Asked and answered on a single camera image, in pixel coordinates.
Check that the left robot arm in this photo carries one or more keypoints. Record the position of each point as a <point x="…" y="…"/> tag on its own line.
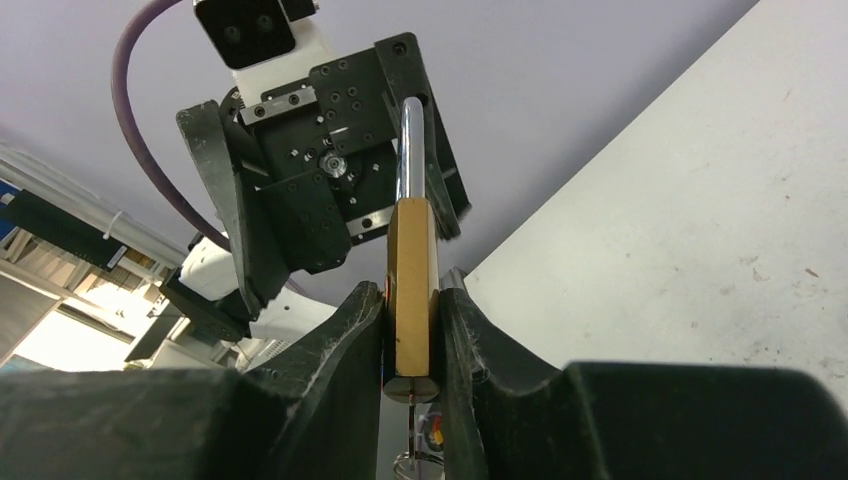
<point x="305" y="175"/>

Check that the brass padlock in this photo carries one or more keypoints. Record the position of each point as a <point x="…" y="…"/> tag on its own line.
<point x="412" y="285"/>

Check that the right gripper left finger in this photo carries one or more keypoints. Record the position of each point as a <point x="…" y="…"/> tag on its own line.
<point x="312" y="412"/>

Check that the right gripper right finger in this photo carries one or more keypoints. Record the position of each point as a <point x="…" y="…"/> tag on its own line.
<point x="508" y="414"/>

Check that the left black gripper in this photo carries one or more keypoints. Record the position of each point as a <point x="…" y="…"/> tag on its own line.
<point x="309" y="173"/>

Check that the keys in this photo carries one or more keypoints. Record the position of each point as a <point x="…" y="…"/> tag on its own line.
<point x="424" y="454"/>

